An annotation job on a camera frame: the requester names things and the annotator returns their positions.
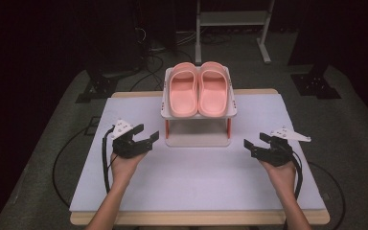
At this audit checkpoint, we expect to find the person's left hand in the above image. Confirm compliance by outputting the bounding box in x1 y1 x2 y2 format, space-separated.
109 150 149 190

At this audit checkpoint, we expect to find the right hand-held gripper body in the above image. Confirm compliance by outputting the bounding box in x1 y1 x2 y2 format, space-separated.
251 126 312 168

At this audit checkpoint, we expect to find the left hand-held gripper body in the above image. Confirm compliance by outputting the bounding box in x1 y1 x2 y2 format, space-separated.
109 119 153 160

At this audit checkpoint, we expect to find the person's right hand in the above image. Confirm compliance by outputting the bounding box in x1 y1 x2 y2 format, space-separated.
259 158 298 196

